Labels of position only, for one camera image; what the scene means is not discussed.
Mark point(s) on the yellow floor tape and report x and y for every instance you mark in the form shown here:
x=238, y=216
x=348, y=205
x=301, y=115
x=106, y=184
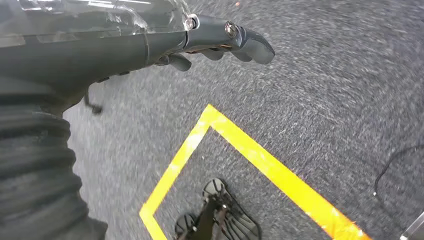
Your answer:
x=251, y=149

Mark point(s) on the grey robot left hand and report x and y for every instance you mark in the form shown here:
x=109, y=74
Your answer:
x=82, y=56

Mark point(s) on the grey metal bar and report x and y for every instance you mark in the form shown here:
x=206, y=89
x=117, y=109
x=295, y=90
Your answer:
x=414, y=228

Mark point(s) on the black robot foot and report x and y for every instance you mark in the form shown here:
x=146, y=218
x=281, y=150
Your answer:
x=228, y=215

